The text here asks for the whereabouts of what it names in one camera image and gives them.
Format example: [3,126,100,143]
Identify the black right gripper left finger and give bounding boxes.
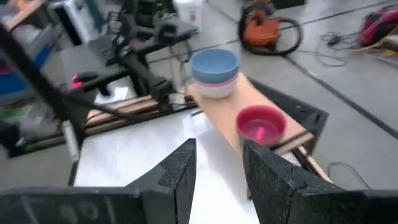
[126,138,198,224]

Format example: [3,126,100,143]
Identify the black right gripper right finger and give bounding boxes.
[243,139,345,224]

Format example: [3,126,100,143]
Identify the small magenta plastic bowl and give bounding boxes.
[235,105,287,147]

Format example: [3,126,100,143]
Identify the large white bowl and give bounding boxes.
[195,77,239,100]

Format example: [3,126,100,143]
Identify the large pink bowl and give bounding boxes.
[193,73,240,89]

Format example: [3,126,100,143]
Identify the large blue bowl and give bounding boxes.
[190,49,240,85]

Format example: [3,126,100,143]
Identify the orange vacuum cleaner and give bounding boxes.
[242,2,281,48]

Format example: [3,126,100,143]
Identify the white bucket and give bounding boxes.
[172,0,205,30]

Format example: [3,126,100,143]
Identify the red floor appliance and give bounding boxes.
[357,5,398,48]

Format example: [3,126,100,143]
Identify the thin black floor cable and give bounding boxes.
[297,30,349,68]
[326,161,371,190]

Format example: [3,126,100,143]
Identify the red vacuum cleaner with hose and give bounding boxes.
[237,16,303,57]

